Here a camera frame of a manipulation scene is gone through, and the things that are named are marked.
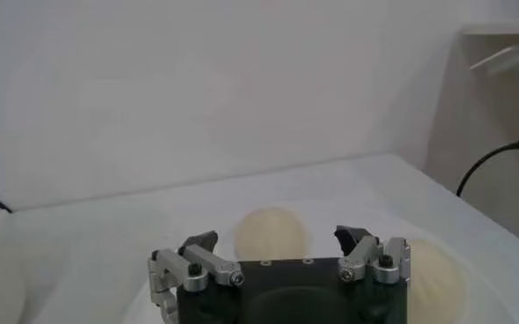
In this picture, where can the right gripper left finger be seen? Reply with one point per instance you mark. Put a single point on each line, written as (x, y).
(210, 264)

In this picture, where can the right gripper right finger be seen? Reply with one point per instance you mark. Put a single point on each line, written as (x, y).
(365, 253)

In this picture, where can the white steamed baozi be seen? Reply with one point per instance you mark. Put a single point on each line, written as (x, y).
(270, 233)
(435, 282)

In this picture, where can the round white plate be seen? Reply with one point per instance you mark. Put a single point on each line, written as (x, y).
(321, 240)

